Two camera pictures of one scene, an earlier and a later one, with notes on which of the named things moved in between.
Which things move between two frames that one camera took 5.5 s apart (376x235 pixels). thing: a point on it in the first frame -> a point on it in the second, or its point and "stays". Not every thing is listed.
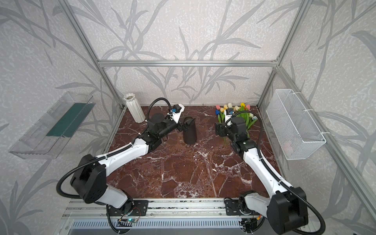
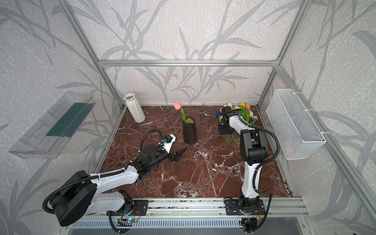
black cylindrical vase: [190, 137] stays
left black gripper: [179, 127] -> [171, 155]
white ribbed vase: [134, 107] stays
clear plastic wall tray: [48, 138] stays
